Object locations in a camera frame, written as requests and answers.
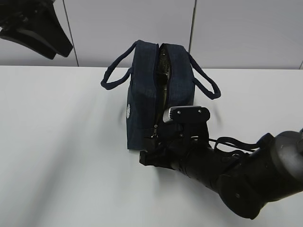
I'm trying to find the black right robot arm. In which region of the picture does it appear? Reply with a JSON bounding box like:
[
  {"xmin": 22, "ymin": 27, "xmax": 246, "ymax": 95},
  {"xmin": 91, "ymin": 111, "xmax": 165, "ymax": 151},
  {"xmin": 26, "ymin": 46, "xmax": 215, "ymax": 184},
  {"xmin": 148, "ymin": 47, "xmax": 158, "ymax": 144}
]
[{"xmin": 139, "ymin": 123, "xmax": 303, "ymax": 219}]

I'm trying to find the green cucumber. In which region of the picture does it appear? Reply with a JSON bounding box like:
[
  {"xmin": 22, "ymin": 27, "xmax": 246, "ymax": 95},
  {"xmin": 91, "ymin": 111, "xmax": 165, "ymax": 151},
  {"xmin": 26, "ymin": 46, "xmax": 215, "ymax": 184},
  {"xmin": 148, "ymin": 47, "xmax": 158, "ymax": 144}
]
[{"xmin": 156, "ymin": 44, "xmax": 171, "ymax": 108}]

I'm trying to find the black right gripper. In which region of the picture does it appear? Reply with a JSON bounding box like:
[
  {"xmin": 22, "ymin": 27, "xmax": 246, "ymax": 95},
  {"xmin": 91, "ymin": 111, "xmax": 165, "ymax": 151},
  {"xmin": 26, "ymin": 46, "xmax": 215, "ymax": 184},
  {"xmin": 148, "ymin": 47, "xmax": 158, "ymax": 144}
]
[{"xmin": 139, "ymin": 122, "xmax": 211, "ymax": 169}]

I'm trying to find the dark navy lunch bag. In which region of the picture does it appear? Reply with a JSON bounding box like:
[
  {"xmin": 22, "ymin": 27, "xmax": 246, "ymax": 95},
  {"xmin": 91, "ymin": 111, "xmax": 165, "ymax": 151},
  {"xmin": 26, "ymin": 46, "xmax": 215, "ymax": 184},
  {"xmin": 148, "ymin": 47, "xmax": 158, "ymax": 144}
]
[{"xmin": 100, "ymin": 40, "xmax": 221, "ymax": 150}]

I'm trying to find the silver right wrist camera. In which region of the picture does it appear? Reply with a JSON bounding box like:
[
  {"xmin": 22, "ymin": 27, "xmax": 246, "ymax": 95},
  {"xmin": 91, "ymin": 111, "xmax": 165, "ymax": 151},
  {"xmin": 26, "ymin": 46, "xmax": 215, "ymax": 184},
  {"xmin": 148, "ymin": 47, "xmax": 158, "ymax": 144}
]
[{"xmin": 162, "ymin": 105, "xmax": 210, "ymax": 123}]

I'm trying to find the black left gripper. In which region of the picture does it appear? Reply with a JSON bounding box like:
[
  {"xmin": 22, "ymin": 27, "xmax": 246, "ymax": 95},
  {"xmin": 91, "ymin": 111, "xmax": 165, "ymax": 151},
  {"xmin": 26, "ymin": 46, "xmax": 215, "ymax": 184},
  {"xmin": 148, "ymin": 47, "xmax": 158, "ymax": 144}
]
[{"xmin": 0, "ymin": 0, "xmax": 73, "ymax": 60}]

